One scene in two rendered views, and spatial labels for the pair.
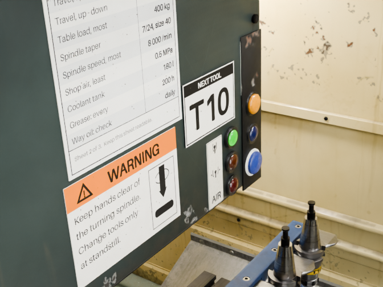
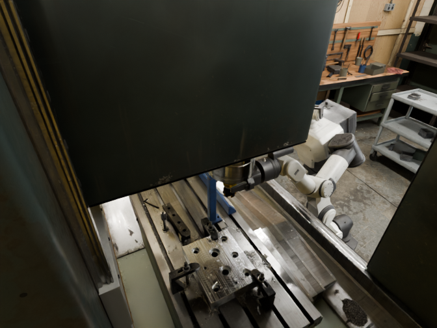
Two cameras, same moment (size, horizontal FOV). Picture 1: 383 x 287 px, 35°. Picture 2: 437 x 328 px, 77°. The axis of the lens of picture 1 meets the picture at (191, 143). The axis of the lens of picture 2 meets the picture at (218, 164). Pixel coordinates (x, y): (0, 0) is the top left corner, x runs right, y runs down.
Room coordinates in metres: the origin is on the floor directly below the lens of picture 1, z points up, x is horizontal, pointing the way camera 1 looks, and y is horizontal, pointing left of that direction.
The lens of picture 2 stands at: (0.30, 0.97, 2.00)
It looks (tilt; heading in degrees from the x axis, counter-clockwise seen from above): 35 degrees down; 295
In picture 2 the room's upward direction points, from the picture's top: 1 degrees clockwise
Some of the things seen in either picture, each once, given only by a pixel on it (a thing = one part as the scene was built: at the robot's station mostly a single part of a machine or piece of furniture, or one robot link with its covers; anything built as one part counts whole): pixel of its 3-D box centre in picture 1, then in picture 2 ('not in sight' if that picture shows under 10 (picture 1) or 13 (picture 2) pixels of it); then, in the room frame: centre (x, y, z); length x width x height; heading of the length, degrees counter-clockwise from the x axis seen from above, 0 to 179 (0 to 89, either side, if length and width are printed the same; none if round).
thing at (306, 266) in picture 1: (297, 264); not in sight; (0.99, -0.20, 1.21); 0.07 x 0.05 x 0.01; 53
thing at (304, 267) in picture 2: not in sight; (266, 233); (0.50, -0.17, 0.70); 0.90 x 0.30 x 0.16; 143
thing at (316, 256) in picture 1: (309, 250); not in sight; (1.04, -0.23, 1.21); 0.06 x 0.06 x 0.03
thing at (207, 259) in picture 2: not in sight; (220, 265); (0.59, 0.31, 0.97); 0.29 x 0.23 x 0.05; 143
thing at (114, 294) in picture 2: not in sight; (113, 273); (0.85, 0.62, 1.16); 0.48 x 0.05 x 0.51; 143
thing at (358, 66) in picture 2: not in sight; (326, 84); (0.53, -3.14, 0.71); 2.21 x 0.95 x 1.43; 48
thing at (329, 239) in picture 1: (321, 238); not in sight; (1.08, -0.27, 1.21); 0.07 x 0.05 x 0.01; 53
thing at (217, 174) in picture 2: not in sight; (231, 155); (0.58, 0.27, 1.50); 0.16 x 0.16 x 0.12
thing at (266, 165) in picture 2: not in sight; (253, 172); (0.52, 0.19, 1.40); 0.13 x 0.12 x 0.10; 143
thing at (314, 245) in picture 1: (310, 231); not in sight; (1.04, -0.23, 1.26); 0.04 x 0.04 x 0.07
